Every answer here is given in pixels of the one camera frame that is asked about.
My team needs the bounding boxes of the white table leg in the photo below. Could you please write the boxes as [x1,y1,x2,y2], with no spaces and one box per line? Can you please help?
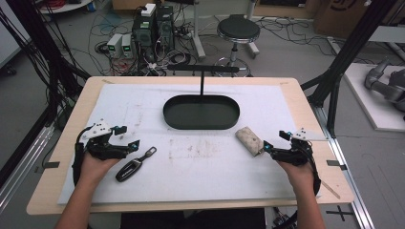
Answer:
[190,0,207,60]

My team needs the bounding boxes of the grey power supply unit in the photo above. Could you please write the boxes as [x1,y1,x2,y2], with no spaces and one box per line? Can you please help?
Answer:
[106,32,124,59]
[121,33,135,59]

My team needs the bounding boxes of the black frame post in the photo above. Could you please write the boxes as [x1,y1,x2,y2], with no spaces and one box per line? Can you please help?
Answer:
[300,0,405,138]

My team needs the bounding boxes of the black frame with cables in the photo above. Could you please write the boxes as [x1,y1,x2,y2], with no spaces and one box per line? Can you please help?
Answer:
[0,0,93,136]

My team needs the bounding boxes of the white box on computer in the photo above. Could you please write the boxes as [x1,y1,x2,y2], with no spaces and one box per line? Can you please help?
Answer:
[140,3,158,18]

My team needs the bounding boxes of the black tape strip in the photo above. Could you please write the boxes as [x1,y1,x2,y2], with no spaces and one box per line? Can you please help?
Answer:
[42,160,61,170]
[326,159,349,172]

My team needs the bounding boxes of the black car key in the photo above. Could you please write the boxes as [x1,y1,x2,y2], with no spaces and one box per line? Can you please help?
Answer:
[115,146,158,183]

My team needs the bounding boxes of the round white table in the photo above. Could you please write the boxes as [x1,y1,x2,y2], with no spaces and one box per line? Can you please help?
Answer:
[37,0,94,15]

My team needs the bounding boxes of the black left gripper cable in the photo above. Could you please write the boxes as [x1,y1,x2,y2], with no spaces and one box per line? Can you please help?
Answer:
[72,125,94,187]

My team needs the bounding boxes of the person's left hand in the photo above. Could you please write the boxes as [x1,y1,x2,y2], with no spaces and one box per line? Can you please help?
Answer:
[78,152,122,188]

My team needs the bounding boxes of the person's right hand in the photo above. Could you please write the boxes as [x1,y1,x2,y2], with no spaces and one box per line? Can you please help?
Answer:
[276,159,317,194]

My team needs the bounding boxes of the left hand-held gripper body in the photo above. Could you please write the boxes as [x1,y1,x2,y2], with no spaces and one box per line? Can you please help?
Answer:
[80,118,132,161]

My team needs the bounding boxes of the white table mat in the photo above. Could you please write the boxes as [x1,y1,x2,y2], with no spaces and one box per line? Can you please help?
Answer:
[56,83,321,205]

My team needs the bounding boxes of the black tape cross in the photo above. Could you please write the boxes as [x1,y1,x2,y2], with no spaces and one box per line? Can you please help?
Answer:
[325,204,355,223]

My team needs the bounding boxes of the white case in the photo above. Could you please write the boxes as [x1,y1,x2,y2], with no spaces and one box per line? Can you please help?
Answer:
[234,126,266,157]

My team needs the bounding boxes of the black oval tray with stand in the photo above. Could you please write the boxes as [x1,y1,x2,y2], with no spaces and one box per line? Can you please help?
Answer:
[162,64,241,131]

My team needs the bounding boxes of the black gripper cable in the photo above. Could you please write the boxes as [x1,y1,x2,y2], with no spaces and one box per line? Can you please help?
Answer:
[305,141,322,197]
[72,125,94,187]

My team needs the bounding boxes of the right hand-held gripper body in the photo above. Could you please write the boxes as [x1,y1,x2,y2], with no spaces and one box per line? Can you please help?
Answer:
[271,127,328,167]

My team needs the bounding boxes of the thin wooden strip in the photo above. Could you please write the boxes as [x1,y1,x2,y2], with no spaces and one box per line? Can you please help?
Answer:
[321,180,341,200]

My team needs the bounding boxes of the aluminium rail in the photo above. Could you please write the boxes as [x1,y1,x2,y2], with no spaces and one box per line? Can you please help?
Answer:
[0,124,57,209]
[312,104,376,229]

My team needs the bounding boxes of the black round stool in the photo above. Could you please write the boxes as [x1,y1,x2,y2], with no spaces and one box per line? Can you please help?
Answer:
[211,13,262,77]

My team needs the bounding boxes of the white platform board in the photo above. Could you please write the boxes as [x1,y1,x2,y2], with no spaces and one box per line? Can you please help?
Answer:
[343,62,405,134]

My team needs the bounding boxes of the large cardboard box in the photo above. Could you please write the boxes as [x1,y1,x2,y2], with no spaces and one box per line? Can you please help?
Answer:
[312,0,396,40]

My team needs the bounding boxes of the black computer tower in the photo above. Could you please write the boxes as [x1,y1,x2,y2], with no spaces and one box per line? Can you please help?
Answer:
[155,5,176,52]
[131,12,158,62]

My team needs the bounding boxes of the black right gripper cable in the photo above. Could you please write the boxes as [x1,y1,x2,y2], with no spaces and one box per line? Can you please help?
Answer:
[305,141,322,197]

